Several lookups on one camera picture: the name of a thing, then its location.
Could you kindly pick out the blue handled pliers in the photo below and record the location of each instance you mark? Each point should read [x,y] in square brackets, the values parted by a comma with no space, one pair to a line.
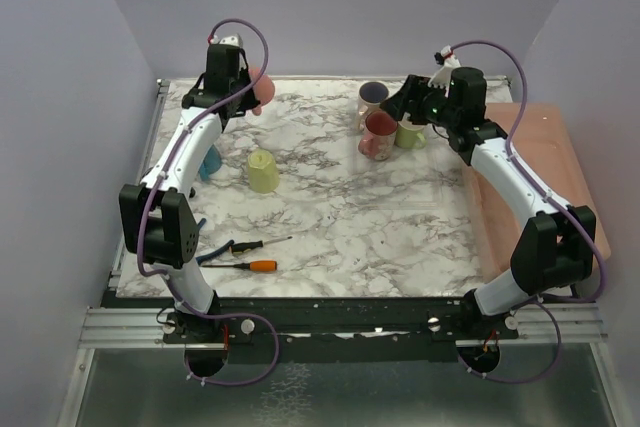
[200,259]

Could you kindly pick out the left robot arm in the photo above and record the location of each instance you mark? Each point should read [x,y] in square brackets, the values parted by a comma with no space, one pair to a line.
[158,224]

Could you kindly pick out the orange handled screwdriver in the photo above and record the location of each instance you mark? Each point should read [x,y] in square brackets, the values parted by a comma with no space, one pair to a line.
[261,266]

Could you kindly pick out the blue mug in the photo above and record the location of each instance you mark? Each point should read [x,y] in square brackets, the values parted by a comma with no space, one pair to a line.
[211,163]

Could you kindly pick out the black mounting base plate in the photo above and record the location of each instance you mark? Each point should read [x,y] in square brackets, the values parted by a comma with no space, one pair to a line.
[303,330]

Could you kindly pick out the yellow-green faceted mug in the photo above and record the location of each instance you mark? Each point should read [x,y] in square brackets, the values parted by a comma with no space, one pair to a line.
[263,174]

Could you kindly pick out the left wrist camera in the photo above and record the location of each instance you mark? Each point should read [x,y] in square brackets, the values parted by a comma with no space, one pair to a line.
[227,50]

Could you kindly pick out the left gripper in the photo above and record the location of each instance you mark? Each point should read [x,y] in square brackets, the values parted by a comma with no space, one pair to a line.
[249,102]

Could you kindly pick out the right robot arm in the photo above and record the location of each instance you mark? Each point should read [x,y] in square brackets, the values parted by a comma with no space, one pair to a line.
[555,247]

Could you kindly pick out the aluminium rail frame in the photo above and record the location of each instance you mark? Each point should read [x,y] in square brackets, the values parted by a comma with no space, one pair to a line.
[360,229]

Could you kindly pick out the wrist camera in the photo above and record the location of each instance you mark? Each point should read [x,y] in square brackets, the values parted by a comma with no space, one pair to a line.
[227,50]
[447,62]

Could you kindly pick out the salmon pink mug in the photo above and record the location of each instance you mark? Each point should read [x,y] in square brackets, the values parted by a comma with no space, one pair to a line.
[264,90]

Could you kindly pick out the pink spectrum mug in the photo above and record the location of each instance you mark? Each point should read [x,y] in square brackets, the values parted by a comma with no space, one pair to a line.
[379,136]

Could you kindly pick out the pink storage bin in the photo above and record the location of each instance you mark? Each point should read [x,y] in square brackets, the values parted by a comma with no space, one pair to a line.
[544,143]

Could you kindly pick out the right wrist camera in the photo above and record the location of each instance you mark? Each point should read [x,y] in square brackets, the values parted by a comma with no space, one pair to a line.
[447,62]

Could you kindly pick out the light green mug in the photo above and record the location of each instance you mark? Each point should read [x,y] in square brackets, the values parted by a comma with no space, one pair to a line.
[410,136]

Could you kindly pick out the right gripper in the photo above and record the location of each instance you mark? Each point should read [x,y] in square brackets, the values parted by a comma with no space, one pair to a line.
[416,89]

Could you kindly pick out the black handled screwdriver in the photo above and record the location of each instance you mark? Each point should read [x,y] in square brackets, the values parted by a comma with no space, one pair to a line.
[243,247]

